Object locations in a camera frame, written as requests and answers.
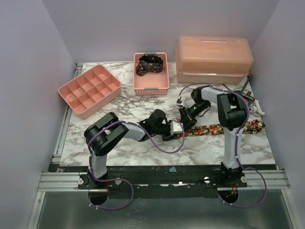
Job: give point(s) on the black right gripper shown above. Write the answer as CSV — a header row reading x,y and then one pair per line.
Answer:
x,y
187,116

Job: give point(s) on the white plastic fixture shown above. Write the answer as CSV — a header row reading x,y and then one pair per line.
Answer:
x,y
255,108

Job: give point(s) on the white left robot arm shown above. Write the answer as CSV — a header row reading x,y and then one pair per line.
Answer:
x,y
102,136

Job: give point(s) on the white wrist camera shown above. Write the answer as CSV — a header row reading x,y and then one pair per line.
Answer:
x,y
179,102
176,127

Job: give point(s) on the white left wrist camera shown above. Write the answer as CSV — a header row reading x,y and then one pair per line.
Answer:
x,y
176,127

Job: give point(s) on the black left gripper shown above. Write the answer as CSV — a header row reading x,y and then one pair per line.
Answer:
x,y
168,137

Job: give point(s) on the colourful faces patterned tie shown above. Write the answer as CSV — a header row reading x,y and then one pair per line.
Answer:
x,y
251,127

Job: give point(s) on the pink plastic basket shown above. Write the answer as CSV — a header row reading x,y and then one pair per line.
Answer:
x,y
151,83

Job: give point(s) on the orange black tool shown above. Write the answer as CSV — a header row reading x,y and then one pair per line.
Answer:
x,y
246,94

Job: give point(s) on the dark floral tie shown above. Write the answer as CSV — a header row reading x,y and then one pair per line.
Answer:
x,y
149,63

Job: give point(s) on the large pink storage box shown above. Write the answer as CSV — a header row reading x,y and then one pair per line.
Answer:
x,y
218,60

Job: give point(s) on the pink divided organizer tray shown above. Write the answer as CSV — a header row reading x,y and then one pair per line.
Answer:
x,y
91,91

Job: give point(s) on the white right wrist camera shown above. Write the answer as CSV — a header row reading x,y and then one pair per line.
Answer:
x,y
179,102

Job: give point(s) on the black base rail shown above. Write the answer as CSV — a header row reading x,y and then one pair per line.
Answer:
x,y
160,182

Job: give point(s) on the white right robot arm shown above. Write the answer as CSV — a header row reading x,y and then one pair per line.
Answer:
x,y
232,115

